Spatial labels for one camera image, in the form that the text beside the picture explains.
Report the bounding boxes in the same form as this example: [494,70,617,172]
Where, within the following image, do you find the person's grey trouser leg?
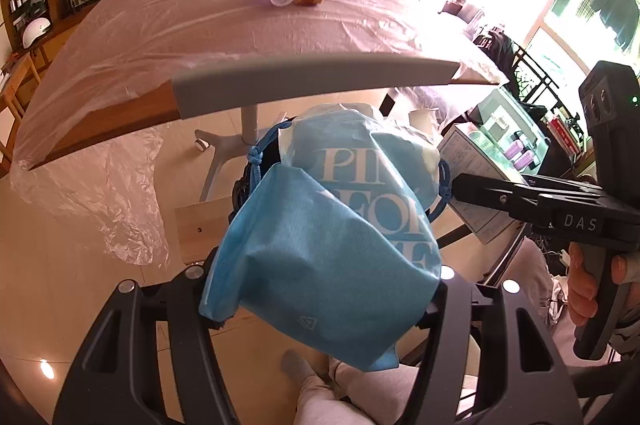
[292,355,481,425]

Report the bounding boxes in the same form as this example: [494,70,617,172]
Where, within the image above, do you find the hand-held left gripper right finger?
[400,266,583,425]

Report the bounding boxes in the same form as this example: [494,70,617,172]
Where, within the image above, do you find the white table base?
[195,105,282,204]

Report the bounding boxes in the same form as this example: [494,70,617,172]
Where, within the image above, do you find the white helmet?
[21,17,54,48]

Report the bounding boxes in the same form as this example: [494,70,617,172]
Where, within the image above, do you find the glass display case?
[462,87,552,172]

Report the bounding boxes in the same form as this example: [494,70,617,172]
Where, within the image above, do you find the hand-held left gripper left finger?
[52,247,241,425]

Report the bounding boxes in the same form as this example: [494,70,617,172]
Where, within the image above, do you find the person's right hand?
[567,245,640,327]

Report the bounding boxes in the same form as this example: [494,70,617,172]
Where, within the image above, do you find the wooden chair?
[0,55,42,166]

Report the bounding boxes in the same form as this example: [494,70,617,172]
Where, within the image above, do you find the black hanging garment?
[590,0,640,52]

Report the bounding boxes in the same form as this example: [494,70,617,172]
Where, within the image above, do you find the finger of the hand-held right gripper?
[451,173,547,227]

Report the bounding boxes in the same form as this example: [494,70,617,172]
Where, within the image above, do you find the blue drawstring bag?
[198,102,454,373]

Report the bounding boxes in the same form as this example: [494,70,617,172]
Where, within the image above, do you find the black metal rack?
[510,45,562,106]

